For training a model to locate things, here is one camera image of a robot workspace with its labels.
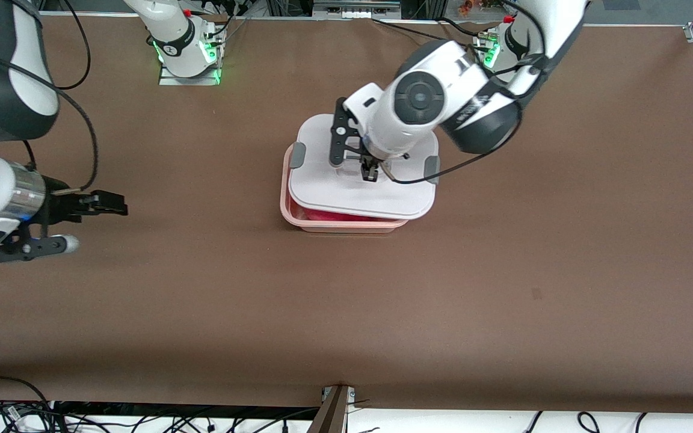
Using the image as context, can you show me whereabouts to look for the white box lid grey clips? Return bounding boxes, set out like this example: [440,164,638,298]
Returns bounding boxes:
[288,112,441,221]

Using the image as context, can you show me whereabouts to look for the pink plush toy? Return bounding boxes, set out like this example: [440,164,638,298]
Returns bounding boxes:
[301,204,384,224]

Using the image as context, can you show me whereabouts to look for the pink plastic box base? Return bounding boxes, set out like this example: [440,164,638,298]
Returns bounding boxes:
[279,143,411,235]

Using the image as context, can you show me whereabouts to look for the brown table cover sheet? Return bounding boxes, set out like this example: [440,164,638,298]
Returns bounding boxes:
[0,13,693,416]

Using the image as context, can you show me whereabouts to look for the metal background rack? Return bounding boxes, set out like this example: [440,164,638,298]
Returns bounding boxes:
[313,0,402,19]

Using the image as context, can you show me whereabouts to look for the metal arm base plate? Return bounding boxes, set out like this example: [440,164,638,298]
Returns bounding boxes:
[158,59,223,87]

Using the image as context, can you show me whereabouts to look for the tangled black cable bundle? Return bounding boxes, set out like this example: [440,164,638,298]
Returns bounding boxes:
[0,398,323,433]

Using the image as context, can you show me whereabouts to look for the aluminium frame beam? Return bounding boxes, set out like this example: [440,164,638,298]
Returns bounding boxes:
[307,385,357,433]

